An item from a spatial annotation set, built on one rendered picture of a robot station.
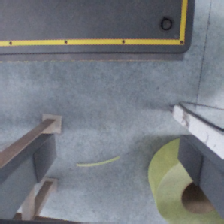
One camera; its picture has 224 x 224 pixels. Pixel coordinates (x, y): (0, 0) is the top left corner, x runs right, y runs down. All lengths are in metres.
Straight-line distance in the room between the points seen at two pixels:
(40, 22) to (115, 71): 0.40
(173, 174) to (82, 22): 0.68
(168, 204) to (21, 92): 0.90
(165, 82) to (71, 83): 0.46
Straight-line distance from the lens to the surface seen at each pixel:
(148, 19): 0.50
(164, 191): 0.84
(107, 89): 0.81
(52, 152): 0.17
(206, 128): 0.54
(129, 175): 1.00
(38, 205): 0.96
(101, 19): 0.50
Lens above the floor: 0.80
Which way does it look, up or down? 75 degrees down
